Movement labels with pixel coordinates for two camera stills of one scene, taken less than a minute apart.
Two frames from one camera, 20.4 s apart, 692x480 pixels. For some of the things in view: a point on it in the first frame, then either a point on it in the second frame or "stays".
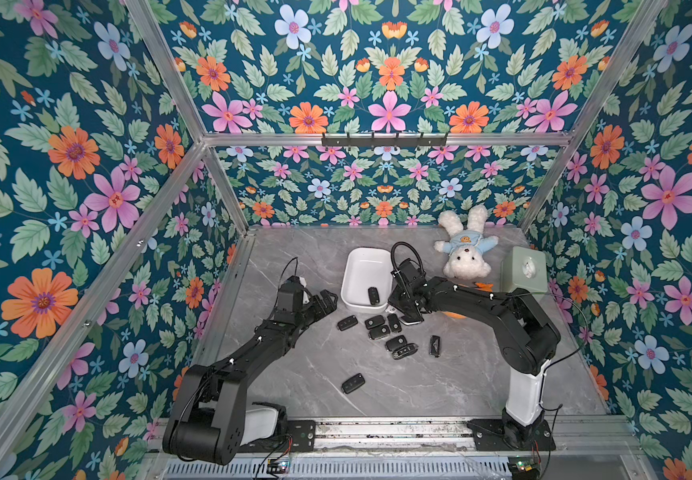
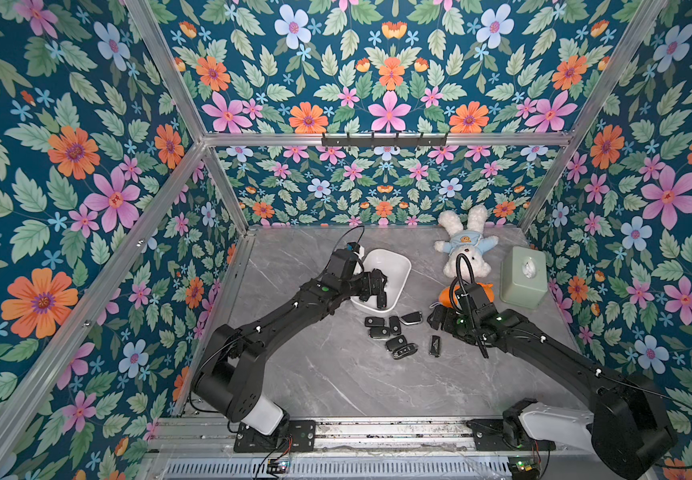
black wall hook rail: (384, 142) stays
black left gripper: (328, 306) -> (368, 289)
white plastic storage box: (364, 268) stays
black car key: (434, 346) stays
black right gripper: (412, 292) -> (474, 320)
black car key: (379, 332) stays
